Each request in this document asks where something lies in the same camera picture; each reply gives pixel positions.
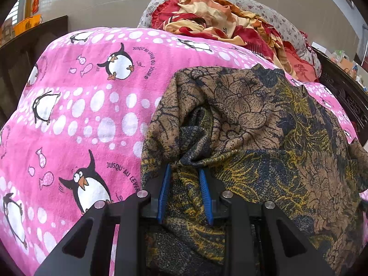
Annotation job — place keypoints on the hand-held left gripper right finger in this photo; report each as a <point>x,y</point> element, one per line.
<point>205,195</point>

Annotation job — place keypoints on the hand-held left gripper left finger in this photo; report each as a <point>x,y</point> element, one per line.
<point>164,195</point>

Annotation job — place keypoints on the brown floral garment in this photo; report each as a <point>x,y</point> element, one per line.
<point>258,120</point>

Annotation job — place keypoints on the pink penguin printed blanket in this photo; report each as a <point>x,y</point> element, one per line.
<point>86,106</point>

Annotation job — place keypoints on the red pillow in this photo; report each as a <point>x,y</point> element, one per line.
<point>302,69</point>

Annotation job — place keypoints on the dark carved wooden headboard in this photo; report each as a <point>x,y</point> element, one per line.
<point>345,92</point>

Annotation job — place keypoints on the red and orange quilt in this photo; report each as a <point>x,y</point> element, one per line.
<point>201,14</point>

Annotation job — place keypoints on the white box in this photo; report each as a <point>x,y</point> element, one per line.
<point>319,47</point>

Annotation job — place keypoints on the green plastic bag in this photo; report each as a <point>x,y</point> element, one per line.
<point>337,56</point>

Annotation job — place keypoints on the orange cardboard box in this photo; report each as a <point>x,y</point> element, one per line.
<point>348,65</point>

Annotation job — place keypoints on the dark wooden footboard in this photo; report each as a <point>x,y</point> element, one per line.
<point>28,51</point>

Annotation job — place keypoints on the yellow plastic basket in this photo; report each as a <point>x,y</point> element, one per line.
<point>27,26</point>

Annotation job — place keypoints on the brown cardboard box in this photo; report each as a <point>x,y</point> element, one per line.
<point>7,33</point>

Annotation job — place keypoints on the red wall sticker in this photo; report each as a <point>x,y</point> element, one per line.
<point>35,3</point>

